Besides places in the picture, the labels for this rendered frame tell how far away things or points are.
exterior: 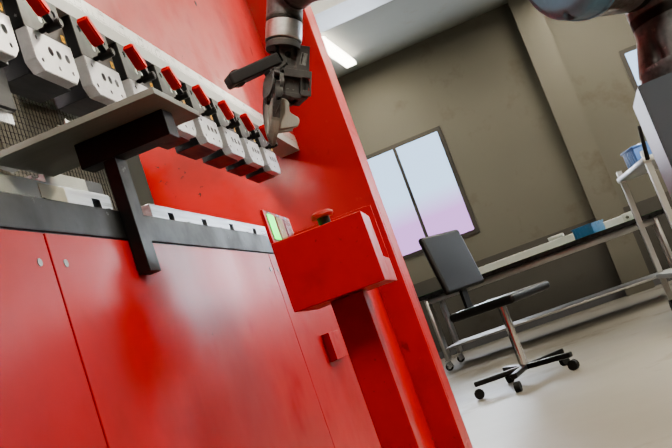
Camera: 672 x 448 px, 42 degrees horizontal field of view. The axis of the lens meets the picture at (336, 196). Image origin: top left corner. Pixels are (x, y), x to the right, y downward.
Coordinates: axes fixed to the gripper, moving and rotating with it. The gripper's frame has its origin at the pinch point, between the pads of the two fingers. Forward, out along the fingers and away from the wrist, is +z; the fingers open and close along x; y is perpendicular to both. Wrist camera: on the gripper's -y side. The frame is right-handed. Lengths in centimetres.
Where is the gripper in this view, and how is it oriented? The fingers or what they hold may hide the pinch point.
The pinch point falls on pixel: (269, 138)
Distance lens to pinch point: 174.4
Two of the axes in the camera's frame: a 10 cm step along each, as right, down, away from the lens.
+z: -0.2, 9.8, -2.1
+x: -3.5, 1.9, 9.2
